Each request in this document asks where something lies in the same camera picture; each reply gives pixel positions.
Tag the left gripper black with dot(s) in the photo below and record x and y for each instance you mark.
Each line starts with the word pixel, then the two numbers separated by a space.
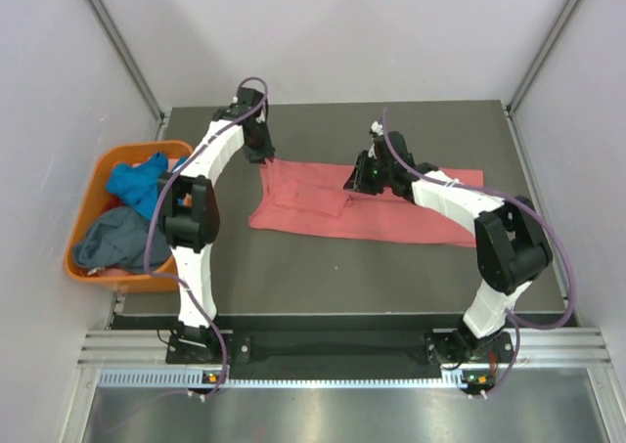
pixel 265 151

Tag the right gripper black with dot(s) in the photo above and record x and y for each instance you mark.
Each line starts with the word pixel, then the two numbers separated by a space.
pixel 357 182

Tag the pink t shirt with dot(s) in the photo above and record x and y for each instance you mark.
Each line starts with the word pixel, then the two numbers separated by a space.
pixel 307 198

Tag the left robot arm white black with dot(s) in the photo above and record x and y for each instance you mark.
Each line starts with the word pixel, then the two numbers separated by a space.
pixel 189 218

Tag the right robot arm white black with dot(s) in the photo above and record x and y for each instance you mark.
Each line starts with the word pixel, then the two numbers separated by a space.
pixel 512 250

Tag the orange plastic bin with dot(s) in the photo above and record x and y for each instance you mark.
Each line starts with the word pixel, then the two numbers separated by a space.
pixel 97 199

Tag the grey blue t shirt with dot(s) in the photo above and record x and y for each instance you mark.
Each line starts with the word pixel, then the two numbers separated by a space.
pixel 116 239

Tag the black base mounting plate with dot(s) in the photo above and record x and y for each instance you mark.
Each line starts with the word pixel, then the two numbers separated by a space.
pixel 405 346

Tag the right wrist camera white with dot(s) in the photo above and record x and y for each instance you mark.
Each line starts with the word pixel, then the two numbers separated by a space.
pixel 376 132

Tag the right aluminium frame post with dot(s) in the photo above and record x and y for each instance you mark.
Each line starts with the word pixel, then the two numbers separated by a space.
pixel 565 15

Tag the aluminium frame post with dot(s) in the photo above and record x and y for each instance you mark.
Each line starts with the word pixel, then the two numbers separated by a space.
pixel 565 15
pixel 121 49

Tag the left aluminium frame post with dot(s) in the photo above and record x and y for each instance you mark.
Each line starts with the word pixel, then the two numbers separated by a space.
pixel 121 49

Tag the slotted cable duct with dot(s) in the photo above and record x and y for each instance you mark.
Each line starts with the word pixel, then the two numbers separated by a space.
pixel 207 379

